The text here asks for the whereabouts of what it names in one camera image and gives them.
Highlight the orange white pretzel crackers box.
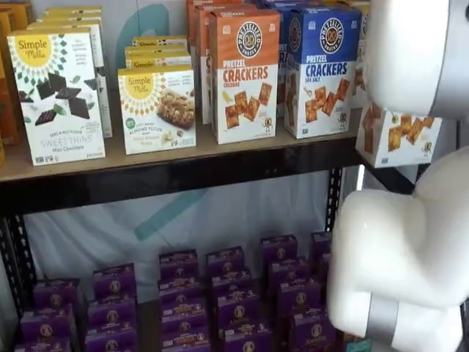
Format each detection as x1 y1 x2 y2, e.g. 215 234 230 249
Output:
209 7 282 145
195 3 257 125
185 0 245 51

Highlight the Simple Mills almond bars box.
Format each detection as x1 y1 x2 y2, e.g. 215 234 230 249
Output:
117 67 198 155
131 34 189 49
125 45 192 59
125 54 193 73

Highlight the blue white pretzel crackers box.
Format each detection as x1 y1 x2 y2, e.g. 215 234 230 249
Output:
276 10 295 120
285 4 363 140
254 0 349 11

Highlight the Simple Mills Sweet Thins box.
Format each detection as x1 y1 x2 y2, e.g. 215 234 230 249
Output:
7 26 107 166
26 22 114 139
41 4 104 18
35 13 104 27

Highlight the purple and teal snack box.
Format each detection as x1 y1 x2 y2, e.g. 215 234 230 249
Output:
345 338 374 352

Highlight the orange snack box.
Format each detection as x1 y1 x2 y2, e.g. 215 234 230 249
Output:
0 12 22 147
9 1 34 31
0 54 7 165

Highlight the white backdrop with teal logo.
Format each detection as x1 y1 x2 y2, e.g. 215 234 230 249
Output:
21 0 367 294

